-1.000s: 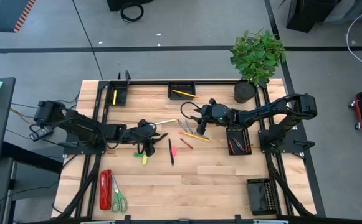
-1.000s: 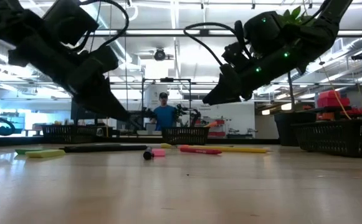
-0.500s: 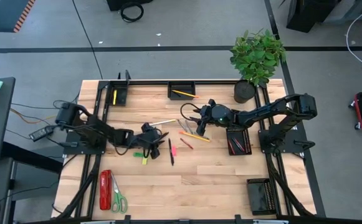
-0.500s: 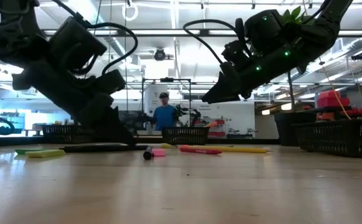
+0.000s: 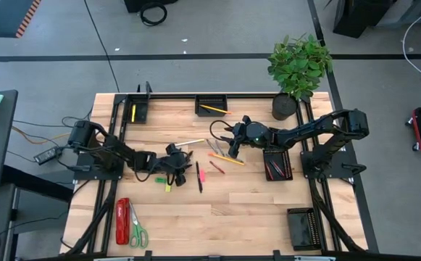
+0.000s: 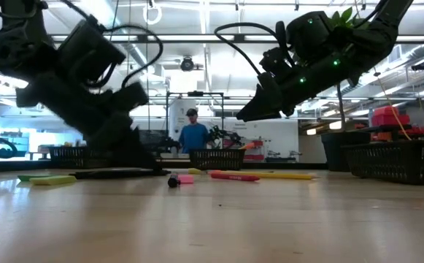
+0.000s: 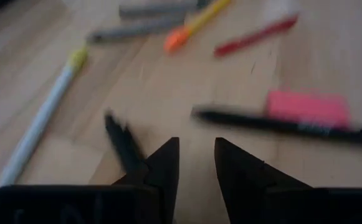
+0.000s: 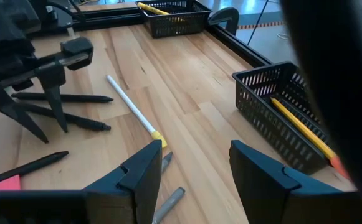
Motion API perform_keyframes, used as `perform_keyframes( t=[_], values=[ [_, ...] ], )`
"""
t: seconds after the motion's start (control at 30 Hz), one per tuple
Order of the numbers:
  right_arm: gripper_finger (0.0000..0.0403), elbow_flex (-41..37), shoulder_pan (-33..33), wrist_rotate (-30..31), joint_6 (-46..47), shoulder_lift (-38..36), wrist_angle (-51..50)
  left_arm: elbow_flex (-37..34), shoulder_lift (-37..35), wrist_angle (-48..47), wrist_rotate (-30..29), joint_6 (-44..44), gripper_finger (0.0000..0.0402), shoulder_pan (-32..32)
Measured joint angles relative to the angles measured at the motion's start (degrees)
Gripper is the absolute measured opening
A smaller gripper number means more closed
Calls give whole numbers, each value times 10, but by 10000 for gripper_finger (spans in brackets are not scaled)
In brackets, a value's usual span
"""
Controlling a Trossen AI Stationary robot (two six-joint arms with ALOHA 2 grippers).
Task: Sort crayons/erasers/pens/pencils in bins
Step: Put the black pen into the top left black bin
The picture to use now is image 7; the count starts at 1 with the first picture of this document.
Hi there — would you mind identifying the black pen with white print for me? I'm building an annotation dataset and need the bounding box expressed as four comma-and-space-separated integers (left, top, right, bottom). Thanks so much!
190, 104, 362, 146

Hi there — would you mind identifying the yellow pencil with orange end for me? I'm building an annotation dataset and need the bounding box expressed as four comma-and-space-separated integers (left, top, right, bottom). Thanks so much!
163, 0, 233, 54

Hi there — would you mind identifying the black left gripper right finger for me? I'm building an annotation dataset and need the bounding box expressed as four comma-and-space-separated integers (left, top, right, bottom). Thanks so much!
214, 136, 313, 224

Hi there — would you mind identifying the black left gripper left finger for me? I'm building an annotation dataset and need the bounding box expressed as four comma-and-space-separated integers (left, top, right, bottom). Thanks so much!
112, 136, 181, 224

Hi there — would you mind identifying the grey crayon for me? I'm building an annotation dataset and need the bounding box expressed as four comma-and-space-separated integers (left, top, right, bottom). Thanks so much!
118, 0, 200, 18
85, 17, 186, 44

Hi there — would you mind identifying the white pen with yellow cap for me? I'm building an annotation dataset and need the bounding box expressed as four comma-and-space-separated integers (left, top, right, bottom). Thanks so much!
0, 46, 90, 189

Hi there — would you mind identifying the pink eraser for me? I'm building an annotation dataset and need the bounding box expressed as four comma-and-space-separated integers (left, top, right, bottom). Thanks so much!
264, 88, 351, 130

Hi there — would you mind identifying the red crayon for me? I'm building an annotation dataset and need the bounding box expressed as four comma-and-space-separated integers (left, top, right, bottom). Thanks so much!
212, 12, 300, 59

